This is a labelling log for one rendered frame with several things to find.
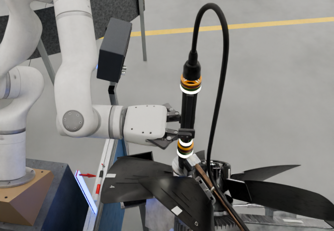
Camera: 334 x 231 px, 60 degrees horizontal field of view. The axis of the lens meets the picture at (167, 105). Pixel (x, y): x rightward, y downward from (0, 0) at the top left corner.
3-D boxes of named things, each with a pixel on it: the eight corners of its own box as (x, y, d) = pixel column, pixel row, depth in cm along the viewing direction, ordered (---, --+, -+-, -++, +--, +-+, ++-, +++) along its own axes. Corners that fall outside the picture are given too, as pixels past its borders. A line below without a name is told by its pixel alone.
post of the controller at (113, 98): (119, 115, 154) (114, 90, 139) (113, 115, 154) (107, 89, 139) (120, 111, 156) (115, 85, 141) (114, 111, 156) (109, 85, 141)
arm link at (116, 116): (118, 117, 79) (129, 118, 78) (112, 145, 73) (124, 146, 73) (114, 97, 72) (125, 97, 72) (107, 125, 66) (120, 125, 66)
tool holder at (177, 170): (204, 175, 85) (207, 158, 78) (183, 187, 83) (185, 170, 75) (187, 152, 90) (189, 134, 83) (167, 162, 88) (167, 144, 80)
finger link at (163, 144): (139, 130, 71) (160, 122, 73) (152, 154, 67) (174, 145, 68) (139, 127, 71) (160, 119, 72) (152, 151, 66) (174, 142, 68)
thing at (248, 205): (227, 208, 97) (316, 206, 105) (230, 210, 94) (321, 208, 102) (227, 201, 97) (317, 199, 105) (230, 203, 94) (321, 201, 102)
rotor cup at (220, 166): (241, 207, 89) (243, 165, 89) (197, 209, 85) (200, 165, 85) (220, 193, 103) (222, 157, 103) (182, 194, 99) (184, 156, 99)
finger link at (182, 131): (167, 134, 72) (194, 136, 71) (166, 145, 70) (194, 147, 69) (167, 126, 69) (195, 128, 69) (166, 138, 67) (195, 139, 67)
